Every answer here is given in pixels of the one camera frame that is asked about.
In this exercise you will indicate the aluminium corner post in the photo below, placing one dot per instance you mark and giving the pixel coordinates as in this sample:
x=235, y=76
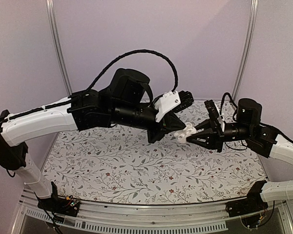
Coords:
x=57, y=45
x=246, y=48

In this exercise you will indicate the front aluminium frame rail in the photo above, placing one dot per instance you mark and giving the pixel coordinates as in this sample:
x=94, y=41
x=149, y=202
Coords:
x=107, y=218

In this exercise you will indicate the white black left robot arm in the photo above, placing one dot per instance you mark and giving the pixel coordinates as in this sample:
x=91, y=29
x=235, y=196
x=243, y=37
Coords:
x=119, y=103

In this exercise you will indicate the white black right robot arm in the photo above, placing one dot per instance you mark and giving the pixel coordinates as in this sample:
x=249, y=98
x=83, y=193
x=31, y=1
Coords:
x=263, y=139

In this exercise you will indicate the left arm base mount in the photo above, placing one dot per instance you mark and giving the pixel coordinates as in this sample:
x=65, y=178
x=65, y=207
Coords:
x=60, y=205

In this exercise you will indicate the left aluminium corner post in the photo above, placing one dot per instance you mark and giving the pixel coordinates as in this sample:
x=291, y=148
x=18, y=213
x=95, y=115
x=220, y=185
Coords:
x=57, y=45

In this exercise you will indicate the floral patterned table mat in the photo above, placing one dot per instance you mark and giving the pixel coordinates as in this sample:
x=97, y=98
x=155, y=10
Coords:
x=118, y=165

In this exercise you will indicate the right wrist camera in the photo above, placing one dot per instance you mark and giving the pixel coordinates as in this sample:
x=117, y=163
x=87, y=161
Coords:
x=214, y=113

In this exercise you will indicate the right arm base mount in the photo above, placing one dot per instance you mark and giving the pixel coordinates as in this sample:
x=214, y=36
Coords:
x=252, y=203

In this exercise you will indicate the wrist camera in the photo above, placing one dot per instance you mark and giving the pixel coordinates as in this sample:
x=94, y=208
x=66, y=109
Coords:
x=175, y=101
x=214, y=113

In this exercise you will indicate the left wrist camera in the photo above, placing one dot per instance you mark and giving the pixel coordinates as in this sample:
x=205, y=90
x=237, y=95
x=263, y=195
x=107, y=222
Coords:
x=175, y=101

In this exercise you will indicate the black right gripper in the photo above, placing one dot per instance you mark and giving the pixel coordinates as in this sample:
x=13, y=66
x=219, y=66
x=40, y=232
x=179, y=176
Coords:
x=214, y=139

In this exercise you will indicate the white earbuds charging case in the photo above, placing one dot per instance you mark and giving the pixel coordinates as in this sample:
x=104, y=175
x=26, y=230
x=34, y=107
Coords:
x=181, y=135

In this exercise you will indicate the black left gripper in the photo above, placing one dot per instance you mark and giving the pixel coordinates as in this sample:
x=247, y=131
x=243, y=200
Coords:
x=171, y=123

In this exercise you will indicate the right aluminium corner post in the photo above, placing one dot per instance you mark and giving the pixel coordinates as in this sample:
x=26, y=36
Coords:
x=246, y=48

